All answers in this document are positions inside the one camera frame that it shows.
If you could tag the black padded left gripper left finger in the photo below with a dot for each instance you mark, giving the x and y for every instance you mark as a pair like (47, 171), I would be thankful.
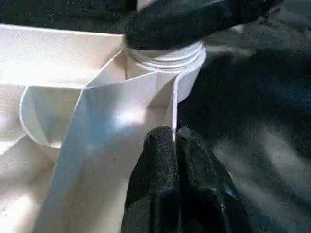
(155, 182)

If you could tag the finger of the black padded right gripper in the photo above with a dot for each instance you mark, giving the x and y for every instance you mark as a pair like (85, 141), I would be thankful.
(182, 26)

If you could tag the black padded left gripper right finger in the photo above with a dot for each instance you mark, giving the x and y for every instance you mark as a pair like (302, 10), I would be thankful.
(204, 189)

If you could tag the white plastic table leg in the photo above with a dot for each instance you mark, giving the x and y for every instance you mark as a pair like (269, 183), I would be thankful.
(170, 57)

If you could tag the black shiny mat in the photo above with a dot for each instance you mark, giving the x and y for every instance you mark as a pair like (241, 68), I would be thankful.
(255, 109)

